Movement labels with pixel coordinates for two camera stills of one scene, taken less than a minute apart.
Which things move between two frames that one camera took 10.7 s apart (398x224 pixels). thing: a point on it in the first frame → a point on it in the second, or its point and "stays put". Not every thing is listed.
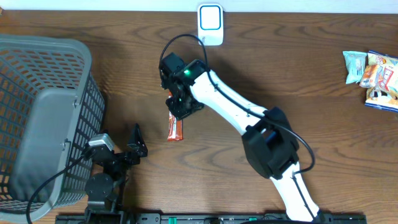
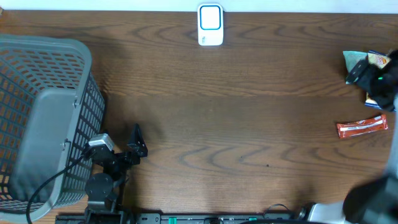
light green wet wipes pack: x=355 y=62 stays put
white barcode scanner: x=210 y=24 stays put
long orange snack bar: x=175 y=130 → x=375 y=124
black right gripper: x=178 y=114 → x=364 y=81
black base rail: x=208 y=218 stays put
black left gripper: x=137 y=152 stays put
